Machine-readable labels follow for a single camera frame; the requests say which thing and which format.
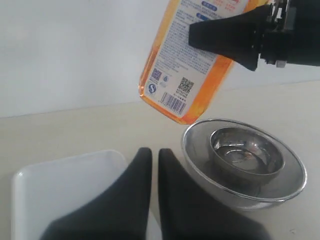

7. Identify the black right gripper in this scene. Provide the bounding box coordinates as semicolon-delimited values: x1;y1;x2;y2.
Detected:
188;0;320;71

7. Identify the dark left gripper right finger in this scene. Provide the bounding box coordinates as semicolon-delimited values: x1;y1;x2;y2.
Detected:
158;148;271;240

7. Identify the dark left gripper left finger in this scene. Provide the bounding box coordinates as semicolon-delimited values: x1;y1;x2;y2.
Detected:
41;147;153;240

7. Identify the orange pump soap bottle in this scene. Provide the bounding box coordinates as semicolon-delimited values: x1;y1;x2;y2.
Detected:
139;0;267;125

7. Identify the large steel mesh colander bowl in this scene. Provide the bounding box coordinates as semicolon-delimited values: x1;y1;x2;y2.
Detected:
181;119;308;211

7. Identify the small stainless steel bowl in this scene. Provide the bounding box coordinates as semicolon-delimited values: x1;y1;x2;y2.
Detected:
209;127;286;183

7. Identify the white rectangular plastic tray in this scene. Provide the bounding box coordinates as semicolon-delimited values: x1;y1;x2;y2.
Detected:
11;150;162;240

